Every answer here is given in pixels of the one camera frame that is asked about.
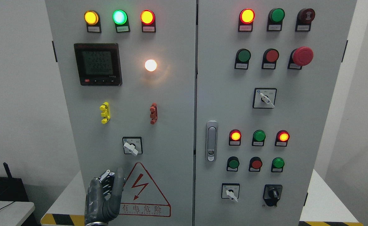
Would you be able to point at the lit red indicator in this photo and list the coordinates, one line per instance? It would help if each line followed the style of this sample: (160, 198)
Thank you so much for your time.
(282, 138)
(235, 138)

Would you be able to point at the dark red buzzer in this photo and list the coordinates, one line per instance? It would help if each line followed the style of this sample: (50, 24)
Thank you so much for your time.
(304, 20)

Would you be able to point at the yellow terminal connector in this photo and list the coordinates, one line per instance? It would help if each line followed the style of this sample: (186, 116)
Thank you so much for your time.
(105, 112)

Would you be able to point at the red indicator light top right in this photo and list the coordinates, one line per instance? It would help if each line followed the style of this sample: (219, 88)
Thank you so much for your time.
(246, 18)

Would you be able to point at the lit red indicator lower left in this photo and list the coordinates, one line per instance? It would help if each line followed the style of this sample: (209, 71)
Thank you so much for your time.
(235, 138)

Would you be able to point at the white side table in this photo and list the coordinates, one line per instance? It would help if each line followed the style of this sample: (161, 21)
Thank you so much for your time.
(16, 213)

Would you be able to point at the black device with antenna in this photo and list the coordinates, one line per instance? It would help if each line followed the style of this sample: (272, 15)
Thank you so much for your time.
(12, 190)

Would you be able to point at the red push button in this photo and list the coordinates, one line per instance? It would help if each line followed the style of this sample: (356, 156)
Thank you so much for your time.
(270, 57)
(255, 164)

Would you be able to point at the red emergency stop button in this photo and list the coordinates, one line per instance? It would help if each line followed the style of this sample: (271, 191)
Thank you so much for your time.
(300, 57)

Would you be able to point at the white platform with hazard stripes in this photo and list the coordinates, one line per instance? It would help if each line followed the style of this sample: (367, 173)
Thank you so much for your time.
(322, 207)

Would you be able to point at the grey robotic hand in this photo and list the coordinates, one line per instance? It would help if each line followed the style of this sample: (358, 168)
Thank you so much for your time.
(98, 210)

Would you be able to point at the green push button lower right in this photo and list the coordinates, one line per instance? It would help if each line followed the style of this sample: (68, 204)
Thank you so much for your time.
(277, 165)

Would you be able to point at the red indicator light left door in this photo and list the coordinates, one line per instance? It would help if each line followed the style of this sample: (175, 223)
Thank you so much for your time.
(148, 21)

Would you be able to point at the white rotary switch upper right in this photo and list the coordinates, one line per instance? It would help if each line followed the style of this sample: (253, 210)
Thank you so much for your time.
(264, 98)

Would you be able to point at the green push button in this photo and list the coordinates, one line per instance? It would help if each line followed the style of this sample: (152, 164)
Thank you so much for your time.
(233, 164)
(277, 165)
(242, 59)

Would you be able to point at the white rotary light switch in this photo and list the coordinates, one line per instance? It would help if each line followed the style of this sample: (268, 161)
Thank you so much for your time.
(132, 145)

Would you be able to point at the clear round lamp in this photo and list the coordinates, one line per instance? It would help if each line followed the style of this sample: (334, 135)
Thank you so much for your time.
(150, 65)

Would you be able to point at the silver door latch handle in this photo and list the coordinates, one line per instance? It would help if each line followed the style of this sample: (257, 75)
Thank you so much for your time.
(211, 140)

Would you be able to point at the red terminal connector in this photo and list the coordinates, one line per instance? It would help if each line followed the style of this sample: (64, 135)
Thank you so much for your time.
(153, 113)

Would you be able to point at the red push button lower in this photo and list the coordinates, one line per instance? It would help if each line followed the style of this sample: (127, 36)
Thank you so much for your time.
(255, 164)

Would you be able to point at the red electrical hazard sticker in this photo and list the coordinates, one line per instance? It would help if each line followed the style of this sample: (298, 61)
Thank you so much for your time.
(141, 195)

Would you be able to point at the black rotary selector switch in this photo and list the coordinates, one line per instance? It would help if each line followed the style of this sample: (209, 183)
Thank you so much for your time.
(272, 194)

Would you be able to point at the white rotary switch lower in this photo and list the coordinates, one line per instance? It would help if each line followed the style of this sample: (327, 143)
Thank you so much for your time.
(230, 191)

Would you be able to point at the grey electrical control cabinet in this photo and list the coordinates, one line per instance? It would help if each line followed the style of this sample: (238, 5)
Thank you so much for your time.
(195, 45)

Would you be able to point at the green indicator light top right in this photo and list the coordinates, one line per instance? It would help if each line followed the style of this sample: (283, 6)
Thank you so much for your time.
(275, 19)

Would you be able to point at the green indicator lower middle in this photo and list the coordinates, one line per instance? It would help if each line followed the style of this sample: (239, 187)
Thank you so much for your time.
(258, 138)

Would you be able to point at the red push button upper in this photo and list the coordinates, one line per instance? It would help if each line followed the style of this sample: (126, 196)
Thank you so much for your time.
(270, 57)

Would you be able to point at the green push button lower left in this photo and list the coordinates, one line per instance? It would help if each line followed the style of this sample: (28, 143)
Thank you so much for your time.
(233, 164)

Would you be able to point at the yellow indicator light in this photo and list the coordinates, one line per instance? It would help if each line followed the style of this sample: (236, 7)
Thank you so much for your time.
(92, 21)

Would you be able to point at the green push button upper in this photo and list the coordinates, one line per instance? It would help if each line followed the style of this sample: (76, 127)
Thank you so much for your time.
(242, 59)

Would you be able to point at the black digital power meter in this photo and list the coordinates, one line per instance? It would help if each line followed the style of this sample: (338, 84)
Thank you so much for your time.
(98, 64)

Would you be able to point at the lit red indicator lower right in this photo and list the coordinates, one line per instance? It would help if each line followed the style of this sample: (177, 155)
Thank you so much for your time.
(282, 138)

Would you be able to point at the lit green indicator light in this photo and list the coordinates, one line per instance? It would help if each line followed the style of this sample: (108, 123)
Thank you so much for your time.
(121, 21)

